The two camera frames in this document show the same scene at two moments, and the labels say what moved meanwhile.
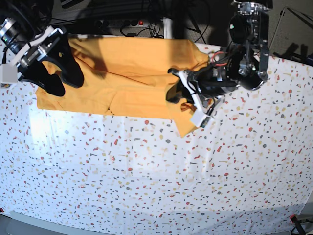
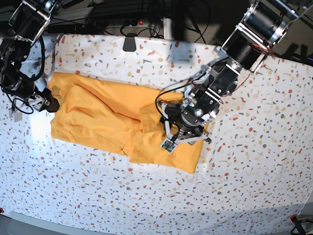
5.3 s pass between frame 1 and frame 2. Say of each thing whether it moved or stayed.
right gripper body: moved
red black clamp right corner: stayed
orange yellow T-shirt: moved
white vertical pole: stayed
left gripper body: moved
